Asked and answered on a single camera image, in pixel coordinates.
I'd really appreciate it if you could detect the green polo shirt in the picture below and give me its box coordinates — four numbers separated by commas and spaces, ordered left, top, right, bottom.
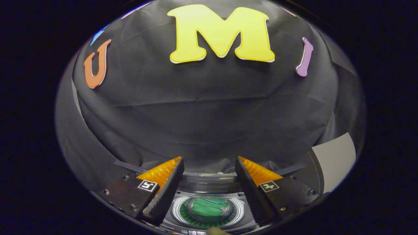
191, 198, 229, 219

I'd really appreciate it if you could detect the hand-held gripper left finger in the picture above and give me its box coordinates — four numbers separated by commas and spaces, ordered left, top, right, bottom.
98, 156, 185, 227

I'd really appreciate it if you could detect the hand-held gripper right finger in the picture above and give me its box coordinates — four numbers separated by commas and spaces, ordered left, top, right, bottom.
234, 156, 322, 226

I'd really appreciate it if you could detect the grey washing machine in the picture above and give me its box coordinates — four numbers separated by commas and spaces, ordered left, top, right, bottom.
114, 158, 324, 235

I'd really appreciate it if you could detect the beige cabinet with dark frame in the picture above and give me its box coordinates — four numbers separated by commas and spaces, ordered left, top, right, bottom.
307, 132, 357, 195

